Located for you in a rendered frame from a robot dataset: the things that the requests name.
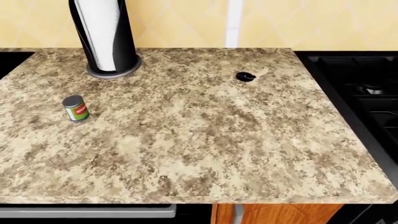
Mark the black paper towel holder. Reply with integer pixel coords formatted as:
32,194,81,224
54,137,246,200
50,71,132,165
68,0,143,80

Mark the green and red labelled can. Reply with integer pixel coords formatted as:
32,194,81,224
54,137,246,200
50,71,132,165
62,94,91,123

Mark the white paper towel roll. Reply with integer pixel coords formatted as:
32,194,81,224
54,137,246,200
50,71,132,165
73,0,122,72

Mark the black dishwasher front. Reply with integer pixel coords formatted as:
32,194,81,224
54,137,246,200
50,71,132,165
0,203,213,224

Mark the black gas stove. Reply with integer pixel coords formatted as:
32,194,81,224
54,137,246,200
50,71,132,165
294,50,398,185

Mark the black sink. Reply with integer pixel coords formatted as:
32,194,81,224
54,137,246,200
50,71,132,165
0,51,35,80

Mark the silver cabinet door handle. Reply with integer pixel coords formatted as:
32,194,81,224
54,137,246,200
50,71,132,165
233,203,244,224

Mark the silver dishwasher handle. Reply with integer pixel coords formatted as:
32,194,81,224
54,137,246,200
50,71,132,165
0,203,177,219

